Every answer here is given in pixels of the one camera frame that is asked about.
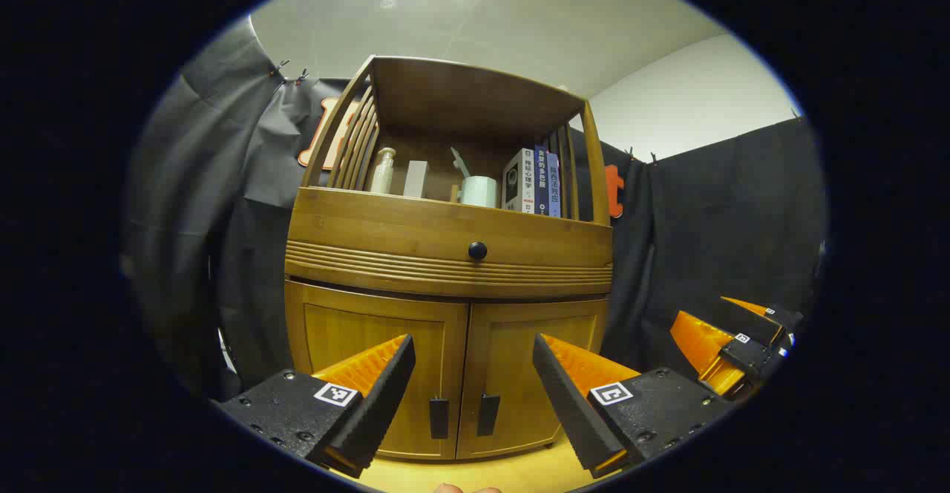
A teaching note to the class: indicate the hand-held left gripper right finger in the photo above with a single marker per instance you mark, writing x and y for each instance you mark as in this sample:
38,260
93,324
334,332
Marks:
568,411

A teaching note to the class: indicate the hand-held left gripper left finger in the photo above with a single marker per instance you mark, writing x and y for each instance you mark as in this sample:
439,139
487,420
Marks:
382,404

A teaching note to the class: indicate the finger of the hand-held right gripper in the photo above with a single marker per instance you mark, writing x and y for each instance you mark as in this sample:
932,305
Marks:
749,356
749,318

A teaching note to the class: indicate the wooden cabinet door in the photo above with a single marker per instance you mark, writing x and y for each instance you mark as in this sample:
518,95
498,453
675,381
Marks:
356,337
512,344

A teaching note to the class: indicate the wooden double-door shoe cabinet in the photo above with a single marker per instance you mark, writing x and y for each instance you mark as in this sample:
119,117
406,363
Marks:
371,266

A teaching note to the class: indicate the black backdrop cloth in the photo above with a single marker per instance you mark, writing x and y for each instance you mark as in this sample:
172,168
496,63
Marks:
705,218

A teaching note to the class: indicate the black drawer knob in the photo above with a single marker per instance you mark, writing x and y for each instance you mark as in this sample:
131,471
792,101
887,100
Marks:
477,251

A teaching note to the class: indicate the wooden drawer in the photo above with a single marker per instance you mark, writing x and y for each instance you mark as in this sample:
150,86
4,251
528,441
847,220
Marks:
386,222

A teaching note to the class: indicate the small white box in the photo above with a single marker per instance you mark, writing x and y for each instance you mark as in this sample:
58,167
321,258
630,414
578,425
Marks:
415,180

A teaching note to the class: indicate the light blue book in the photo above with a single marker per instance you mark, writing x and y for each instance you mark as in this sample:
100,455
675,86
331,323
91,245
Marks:
554,185

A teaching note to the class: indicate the beige bottle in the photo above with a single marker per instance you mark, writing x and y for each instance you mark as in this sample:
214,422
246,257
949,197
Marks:
382,174

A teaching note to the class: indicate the white cup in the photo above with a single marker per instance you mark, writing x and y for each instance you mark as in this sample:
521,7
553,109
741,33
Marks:
479,192

